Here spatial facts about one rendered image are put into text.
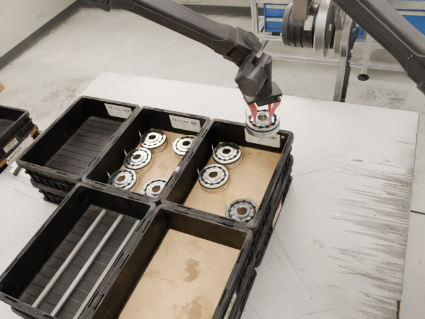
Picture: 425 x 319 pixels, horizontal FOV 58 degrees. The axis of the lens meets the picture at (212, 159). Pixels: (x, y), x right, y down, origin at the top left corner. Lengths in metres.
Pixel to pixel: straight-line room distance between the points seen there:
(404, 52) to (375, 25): 0.07
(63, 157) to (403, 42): 1.24
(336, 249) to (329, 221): 0.11
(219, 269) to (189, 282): 0.09
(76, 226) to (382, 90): 2.38
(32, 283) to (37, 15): 3.79
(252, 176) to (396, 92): 1.95
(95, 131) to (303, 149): 0.84
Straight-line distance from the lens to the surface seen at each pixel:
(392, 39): 0.78
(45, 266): 1.30
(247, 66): 1.00
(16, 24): 4.59
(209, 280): 1.10
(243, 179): 1.29
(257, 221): 1.06
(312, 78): 3.17
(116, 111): 1.61
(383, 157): 1.57
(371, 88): 3.09
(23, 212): 1.68
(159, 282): 1.13
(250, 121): 1.17
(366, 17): 0.77
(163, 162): 1.40
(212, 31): 0.99
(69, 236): 1.33
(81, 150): 1.59
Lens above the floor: 1.80
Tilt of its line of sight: 45 degrees down
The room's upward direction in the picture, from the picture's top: 11 degrees counter-clockwise
